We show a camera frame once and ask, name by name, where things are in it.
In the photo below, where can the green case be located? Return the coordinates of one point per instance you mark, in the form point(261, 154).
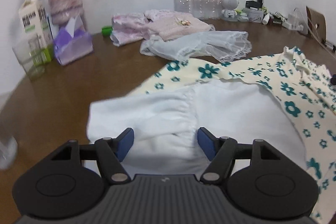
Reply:
point(107, 30)

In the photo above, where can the purple tissue pack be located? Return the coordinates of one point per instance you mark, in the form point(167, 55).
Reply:
point(73, 48)

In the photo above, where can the white round toy robot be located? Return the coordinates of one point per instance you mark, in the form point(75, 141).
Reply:
point(230, 2)

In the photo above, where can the white lace garment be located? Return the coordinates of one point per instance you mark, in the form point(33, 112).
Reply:
point(199, 45)

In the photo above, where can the clear drinking glass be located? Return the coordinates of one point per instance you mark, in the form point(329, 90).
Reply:
point(29, 61)

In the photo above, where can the pink printed garment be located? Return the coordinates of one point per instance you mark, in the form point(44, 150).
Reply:
point(126, 27)

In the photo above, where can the small white bottle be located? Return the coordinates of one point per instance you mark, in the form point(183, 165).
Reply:
point(266, 18)

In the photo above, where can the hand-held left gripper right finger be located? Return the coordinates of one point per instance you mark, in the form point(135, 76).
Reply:
point(206, 144)

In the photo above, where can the cream green-flowered garment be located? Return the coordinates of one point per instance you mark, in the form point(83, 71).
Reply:
point(288, 87)

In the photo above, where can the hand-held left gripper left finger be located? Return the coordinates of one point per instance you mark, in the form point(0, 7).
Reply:
point(125, 144)

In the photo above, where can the white box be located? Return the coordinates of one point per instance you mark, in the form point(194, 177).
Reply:
point(256, 16)

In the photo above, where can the pink fuzzy vase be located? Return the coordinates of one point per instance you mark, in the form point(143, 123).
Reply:
point(64, 1)

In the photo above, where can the pink knit sweater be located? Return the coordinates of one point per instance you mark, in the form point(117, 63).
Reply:
point(173, 24)

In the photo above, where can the black charger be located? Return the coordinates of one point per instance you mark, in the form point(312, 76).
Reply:
point(254, 3)

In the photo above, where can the white marker pen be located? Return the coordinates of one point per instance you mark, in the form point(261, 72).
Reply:
point(329, 45)

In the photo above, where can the brown cardboard piece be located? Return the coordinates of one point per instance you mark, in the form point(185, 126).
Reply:
point(316, 23)

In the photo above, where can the white milk carton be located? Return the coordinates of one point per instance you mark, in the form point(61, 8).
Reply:
point(31, 16)

